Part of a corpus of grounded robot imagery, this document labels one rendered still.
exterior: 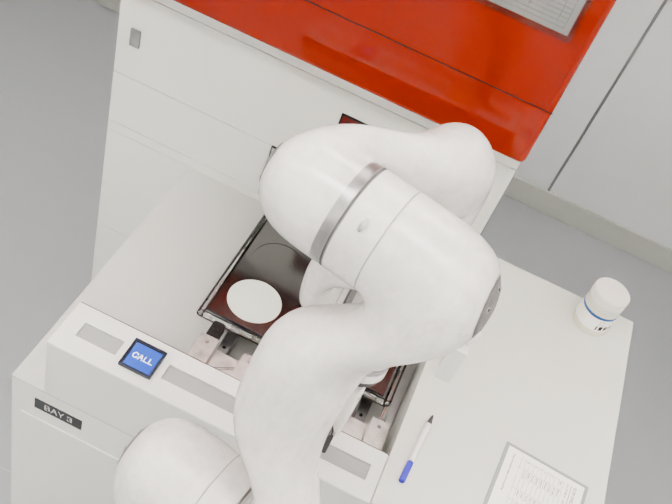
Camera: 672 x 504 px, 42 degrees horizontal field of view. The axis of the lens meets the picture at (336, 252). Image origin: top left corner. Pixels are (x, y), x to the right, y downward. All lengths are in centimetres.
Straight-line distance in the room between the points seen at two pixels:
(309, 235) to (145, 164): 128
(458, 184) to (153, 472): 43
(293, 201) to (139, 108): 120
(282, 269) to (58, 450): 51
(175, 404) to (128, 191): 80
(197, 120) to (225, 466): 102
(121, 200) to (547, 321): 100
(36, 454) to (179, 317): 36
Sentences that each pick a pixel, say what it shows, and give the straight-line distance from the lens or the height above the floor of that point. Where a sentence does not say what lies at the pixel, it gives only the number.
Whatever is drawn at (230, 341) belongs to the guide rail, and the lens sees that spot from 159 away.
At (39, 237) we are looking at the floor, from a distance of 284.
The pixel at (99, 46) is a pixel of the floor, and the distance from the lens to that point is 360.
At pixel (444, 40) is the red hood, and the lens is 148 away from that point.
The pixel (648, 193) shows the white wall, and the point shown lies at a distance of 344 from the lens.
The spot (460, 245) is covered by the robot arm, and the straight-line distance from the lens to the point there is 70.
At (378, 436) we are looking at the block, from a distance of 148.
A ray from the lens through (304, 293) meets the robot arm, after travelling 115.
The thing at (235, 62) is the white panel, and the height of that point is 112.
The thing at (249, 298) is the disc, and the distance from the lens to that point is 159.
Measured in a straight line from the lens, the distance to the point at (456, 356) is 146.
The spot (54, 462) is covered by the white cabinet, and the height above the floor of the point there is 61.
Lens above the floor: 211
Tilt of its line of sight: 45 degrees down
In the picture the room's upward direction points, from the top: 22 degrees clockwise
